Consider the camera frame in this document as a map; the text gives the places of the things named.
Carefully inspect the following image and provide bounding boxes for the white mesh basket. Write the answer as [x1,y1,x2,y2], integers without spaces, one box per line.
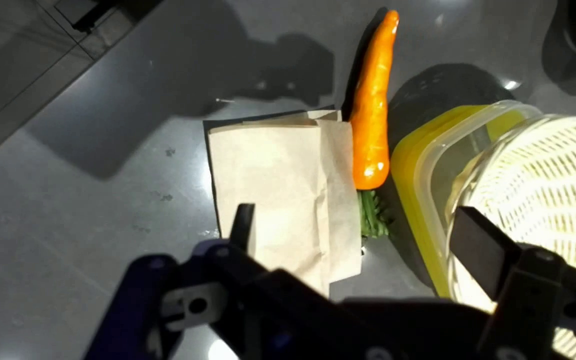
[456,114,576,360]

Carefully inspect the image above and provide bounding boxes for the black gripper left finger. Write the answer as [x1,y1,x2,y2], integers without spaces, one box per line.
[86,202,331,360]

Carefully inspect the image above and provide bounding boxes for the yellow plastic container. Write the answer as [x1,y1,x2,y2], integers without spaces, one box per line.
[391,97,551,302]

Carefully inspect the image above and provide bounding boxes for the beige cloth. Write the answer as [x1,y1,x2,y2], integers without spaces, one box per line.
[203,107,364,298]

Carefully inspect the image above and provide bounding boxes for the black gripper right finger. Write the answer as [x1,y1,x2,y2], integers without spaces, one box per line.
[450,206,576,360]

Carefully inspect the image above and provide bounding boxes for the orange toy carrot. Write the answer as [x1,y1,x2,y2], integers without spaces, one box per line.
[349,7,402,240]

